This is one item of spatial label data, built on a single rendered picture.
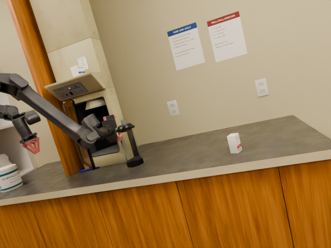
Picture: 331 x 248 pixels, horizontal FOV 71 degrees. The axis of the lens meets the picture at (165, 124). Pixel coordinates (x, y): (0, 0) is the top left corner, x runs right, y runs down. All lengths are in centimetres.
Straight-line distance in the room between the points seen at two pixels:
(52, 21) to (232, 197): 139
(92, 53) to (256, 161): 106
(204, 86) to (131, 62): 58
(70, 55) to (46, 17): 26
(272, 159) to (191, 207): 43
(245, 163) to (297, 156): 20
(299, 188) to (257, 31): 102
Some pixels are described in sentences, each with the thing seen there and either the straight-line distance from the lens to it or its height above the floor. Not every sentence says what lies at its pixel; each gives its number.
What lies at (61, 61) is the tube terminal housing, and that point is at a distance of 160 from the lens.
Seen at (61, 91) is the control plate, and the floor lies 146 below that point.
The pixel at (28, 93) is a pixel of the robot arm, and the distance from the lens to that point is 114.
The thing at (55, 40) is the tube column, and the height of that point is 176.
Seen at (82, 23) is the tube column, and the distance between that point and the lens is 153.
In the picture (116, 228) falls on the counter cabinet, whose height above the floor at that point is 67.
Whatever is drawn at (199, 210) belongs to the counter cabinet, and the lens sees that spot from 119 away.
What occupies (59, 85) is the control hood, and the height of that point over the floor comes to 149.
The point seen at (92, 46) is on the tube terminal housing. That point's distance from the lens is 149.
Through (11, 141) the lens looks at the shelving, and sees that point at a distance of 265.
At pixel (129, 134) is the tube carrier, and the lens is 131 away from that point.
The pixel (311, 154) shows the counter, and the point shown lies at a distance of 107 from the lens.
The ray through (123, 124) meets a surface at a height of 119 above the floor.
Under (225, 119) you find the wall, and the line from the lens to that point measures 173.
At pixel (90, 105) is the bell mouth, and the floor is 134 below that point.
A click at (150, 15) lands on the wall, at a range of 183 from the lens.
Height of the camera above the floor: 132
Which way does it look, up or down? 8 degrees down
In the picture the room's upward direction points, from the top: 15 degrees counter-clockwise
